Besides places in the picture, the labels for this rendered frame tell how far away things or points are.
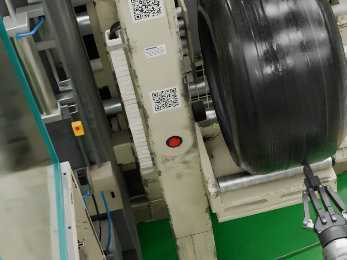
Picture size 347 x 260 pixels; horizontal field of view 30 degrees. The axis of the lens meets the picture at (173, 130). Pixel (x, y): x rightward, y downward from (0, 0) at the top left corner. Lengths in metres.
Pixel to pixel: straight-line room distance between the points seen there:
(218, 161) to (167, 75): 0.52
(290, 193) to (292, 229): 0.93
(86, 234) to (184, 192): 0.38
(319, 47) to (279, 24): 0.11
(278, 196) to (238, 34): 0.57
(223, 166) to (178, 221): 0.22
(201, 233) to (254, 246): 0.73
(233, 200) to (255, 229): 1.00
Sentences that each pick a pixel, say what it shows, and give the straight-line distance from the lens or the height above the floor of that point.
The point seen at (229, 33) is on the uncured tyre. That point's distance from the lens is 1.54.
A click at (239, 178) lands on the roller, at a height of 0.92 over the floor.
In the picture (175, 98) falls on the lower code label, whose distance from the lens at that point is 1.67.
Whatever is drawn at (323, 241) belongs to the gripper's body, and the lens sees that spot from 1.63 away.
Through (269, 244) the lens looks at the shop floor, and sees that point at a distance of 2.82.
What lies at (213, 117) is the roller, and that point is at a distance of 2.03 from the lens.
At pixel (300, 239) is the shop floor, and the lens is 2.83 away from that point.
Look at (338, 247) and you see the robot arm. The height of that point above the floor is 1.01.
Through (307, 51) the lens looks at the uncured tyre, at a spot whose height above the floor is 1.37.
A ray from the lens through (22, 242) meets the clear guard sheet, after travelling 1.03.
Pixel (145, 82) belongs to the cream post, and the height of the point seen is 1.29.
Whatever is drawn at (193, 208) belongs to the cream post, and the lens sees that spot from 2.01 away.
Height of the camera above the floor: 2.34
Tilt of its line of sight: 45 degrees down
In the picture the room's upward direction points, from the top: 11 degrees counter-clockwise
